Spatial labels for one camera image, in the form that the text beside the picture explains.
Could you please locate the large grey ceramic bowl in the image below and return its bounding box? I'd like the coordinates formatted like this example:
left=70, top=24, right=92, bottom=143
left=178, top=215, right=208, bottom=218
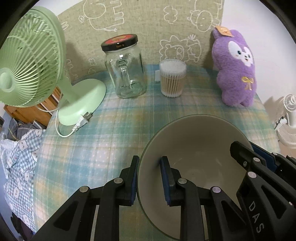
left=137, top=114, right=251, bottom=240

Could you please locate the small white fan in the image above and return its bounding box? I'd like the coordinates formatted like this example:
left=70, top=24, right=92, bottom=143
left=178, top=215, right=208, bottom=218
left=274, top=93, right=296, bottom=149

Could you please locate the plaid blue green tablecloth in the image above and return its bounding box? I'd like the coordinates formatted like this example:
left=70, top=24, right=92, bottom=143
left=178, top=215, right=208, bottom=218
left=33, top=65, right=280, bottom=229

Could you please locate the blue checkered cartoon blanket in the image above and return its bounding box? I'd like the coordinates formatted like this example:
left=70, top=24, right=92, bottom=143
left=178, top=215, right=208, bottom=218
left=1, top=129, right=45, bottom=232

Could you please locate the dark grey clothes pile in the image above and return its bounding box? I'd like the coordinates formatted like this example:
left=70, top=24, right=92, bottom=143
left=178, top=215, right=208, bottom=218
left=1, top=118, right=46, bottom=141

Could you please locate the purple plush rabbit toy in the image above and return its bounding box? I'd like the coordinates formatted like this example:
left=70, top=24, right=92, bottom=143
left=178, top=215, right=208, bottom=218
left=212, top=26, right=257, bottom=108

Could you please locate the cotton swab plastic container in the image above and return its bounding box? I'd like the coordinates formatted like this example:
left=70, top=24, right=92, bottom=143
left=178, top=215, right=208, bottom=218
left=159, top=59, right=187, bottom=98

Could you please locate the green desk fan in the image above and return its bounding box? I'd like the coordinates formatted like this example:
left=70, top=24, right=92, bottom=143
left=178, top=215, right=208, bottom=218
left=1, top=6, right=106, bottom=130

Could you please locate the glass jar with black lid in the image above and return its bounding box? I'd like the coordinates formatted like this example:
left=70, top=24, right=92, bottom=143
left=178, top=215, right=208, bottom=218
left=101, top=34, right=147, bottom=99

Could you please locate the white fan power cable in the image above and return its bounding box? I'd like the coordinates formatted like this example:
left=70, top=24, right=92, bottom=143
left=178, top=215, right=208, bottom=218
left=55, top=111, right=93, bottom=138

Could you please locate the green cartoon print wall cloth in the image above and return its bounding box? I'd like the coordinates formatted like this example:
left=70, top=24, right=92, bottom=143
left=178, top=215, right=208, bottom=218
left=58, top=1, right=224, bottom=82

